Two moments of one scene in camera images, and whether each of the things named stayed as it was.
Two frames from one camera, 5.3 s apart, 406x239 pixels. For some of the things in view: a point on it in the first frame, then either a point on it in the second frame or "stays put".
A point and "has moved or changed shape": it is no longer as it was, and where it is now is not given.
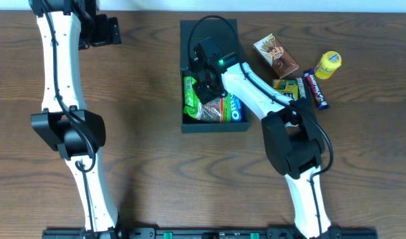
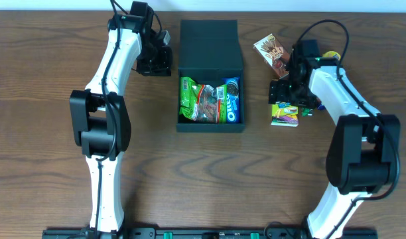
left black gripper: [111, 30] -> [154, 69]
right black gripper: [199, 91] -> [286, 94]
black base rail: [138, 233] stays put
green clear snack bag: [217, 110] has moved or changed shape
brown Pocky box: [275, 54] stays put
